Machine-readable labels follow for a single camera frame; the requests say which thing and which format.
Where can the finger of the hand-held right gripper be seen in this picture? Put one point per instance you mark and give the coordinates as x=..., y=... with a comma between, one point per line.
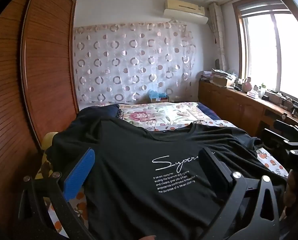
x=287, y=126
x=274, y=135

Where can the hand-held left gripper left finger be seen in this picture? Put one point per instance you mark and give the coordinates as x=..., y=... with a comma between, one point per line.
x=79, y=175

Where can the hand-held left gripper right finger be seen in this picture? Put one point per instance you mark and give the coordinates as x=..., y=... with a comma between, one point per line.
x=214, y=165

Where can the black printed t-shirt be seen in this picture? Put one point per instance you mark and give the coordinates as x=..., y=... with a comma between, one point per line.
x=139, y=192

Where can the person's right hand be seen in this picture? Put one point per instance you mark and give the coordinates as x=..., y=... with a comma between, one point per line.
x=292, y=187

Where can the orange fruit print bed sheet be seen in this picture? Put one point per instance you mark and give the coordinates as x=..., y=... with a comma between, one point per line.
x=271, y=162

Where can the green capped bottle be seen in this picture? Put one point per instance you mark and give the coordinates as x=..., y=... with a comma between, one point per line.
x=263, y=89

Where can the tissue box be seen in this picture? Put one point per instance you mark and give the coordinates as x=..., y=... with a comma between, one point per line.
x=252, y=94

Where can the yellow cushion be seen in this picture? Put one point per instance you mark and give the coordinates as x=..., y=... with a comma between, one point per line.
x=47, y=140

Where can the long wooden cabinet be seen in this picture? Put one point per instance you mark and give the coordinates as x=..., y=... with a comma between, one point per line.
x=229, y=102

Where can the pink figurine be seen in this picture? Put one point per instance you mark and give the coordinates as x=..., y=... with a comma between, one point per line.
x=247, y=85

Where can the navy pillow with patterned trim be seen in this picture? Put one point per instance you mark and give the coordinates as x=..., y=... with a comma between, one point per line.
x=101, y=111

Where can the floral blanket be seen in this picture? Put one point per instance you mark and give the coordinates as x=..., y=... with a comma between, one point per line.
x=164, y=115

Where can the brown cardboard box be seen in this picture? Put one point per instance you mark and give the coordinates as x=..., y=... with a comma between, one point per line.
x=222, y=81

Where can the window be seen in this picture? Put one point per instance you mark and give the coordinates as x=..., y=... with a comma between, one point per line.
x=264, y=50

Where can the stack of papers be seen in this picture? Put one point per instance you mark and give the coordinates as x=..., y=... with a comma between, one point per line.
x=221, y=73

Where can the small printed cardboard box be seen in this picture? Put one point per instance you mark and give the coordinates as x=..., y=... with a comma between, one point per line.
x=162, y=99

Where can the wooden slatted wardrobe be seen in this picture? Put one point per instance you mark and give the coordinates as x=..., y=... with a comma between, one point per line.
x=46, y=67

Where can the tied pale window curtain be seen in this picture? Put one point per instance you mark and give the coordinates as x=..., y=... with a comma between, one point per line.
x=219, y=35

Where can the sheer circle pattern curtain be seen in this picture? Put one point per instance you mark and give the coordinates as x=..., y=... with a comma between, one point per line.
x=129, y=62

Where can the white air conditioner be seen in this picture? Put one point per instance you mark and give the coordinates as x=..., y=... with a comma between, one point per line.
x=184, y=10

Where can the dark wall holder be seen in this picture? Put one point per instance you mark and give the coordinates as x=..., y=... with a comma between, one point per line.
x=217, y=63

